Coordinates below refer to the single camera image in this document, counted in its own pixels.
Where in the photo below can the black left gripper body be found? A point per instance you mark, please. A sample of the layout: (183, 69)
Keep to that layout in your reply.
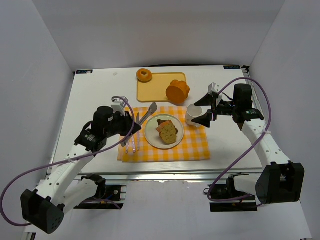
(125, 122)

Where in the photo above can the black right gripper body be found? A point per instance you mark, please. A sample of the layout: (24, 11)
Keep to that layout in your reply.
(214, 110)

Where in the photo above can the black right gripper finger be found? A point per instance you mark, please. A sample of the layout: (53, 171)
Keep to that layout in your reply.
(204, 120)
(208, 100)

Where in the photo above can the red crusted bread piece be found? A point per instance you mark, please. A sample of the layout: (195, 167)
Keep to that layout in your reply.
(162, 123)

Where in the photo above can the stainless steel tongs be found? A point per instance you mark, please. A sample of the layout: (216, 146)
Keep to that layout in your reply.
(151, 110)

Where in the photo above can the seeded bread slice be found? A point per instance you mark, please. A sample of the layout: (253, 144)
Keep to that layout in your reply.
(168, 134)

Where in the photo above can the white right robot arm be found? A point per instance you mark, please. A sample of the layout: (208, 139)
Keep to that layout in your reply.
(281, 179)

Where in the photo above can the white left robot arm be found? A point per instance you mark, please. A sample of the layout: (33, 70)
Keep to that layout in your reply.
(46, 205)

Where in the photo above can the white ceramic mug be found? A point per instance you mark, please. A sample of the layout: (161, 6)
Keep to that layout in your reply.
(192, 112)

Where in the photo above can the pale green ceramic plate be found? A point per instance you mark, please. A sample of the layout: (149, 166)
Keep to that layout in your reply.
(152, 135)

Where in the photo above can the yellow checkered cloth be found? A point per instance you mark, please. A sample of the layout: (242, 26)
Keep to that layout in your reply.
(193, 147)

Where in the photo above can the large orange brioche loaf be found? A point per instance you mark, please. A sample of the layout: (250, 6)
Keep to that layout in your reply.
(177, 92)

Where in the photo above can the yellow plastic tray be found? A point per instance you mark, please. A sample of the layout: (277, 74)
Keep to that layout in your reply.
(155, 89)

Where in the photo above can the round bagel bun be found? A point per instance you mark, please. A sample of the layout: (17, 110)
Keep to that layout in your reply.
(144, 75)

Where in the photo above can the white foam board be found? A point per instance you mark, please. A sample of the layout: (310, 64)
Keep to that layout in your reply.
(177, 210)

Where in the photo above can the pink-handled knife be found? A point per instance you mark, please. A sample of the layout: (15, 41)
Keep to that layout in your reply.
(137, 134)

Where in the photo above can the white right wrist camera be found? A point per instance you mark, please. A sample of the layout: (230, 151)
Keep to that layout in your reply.
(213, 91)

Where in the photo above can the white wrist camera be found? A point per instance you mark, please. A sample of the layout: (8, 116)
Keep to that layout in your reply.
(119, 104)
(213, 91)

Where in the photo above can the pink-handled fork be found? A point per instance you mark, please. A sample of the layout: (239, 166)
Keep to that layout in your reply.
(127, 147)

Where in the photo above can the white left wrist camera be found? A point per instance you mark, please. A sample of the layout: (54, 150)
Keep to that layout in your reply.
(119, 104)

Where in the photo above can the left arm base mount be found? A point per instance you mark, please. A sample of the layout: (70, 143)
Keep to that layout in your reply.
(113, 199)

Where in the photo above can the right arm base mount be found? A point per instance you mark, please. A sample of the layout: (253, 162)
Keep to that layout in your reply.
(228, 191)

